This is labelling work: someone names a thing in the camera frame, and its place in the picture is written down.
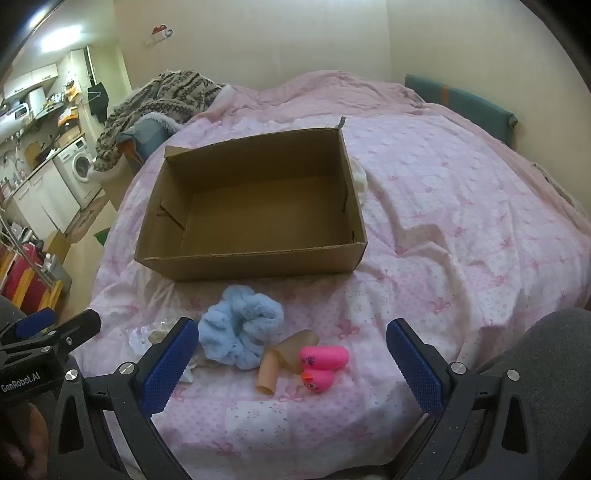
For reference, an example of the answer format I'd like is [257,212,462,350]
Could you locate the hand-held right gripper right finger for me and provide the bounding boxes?
[385,318,550,480]

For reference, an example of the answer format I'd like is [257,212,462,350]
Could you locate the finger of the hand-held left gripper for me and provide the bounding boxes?
[28,308,102,358]
[0,307,57,344]

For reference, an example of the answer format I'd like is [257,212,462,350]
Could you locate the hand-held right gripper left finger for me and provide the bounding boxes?
[46,318,204,480]

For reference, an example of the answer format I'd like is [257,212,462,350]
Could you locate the blue fluffy scrunchie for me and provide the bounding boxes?
[198,285,284,370]

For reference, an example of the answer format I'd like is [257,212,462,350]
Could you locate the pink egg-shaped toy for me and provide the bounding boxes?
[298,345,350,372]

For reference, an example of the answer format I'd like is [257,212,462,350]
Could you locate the pink toy duck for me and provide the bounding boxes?
[300,368,335,394]

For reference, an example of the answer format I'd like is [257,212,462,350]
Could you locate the brown cardboard box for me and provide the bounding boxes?
[134,116,369,283]

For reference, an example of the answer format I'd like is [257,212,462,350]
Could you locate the person's left grey trouser leg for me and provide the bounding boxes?
[0,295,28,334]

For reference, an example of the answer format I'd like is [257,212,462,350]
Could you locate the person's grey trouser leg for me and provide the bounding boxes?
[475,308,591,480]
[0,295,28,334]

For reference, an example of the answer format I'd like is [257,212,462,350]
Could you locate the red and yellow object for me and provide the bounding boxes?
[0,240,65,315]

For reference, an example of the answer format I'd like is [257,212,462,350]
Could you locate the grey container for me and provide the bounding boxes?
[41,254,73,296]

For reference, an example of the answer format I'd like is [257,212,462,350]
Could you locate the small cardboard floor box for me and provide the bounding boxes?
[44,228,73,265]

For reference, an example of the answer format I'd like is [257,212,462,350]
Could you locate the patterned floor mat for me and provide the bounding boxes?
[65,196,110,241]

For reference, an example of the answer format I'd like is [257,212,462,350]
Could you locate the white kitchen cabinet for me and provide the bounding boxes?
[9,161,79,232]

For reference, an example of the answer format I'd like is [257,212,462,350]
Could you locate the person's right grey trouser leg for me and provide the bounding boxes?
[475,308,591,480]

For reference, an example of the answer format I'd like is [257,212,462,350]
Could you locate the white laundry basket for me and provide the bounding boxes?
[90,157,139,209]

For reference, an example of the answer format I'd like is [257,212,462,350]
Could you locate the white washing machine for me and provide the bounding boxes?
[53,135,103,208]

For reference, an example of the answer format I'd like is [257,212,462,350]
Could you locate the pink bow-print bedspread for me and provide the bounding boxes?
[74,69,591,480]

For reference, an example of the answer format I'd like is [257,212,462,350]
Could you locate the white cloth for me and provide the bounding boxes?
[348,157,370,205]

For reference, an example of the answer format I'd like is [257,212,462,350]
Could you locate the blue fur-trimmed jacket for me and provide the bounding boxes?
[117,113,184,167]

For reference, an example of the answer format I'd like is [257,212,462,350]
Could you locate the black hanging garment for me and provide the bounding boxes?
[87,79,110,123]

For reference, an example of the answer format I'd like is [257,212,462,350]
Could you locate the white upper cabinets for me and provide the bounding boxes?
[0,64,62,100]

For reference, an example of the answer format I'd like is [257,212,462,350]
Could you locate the patterned knit sweater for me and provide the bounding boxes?
[95,69,227,171]

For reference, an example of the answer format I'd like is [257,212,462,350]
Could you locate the teal pillow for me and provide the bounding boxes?
[404,74,518,148]

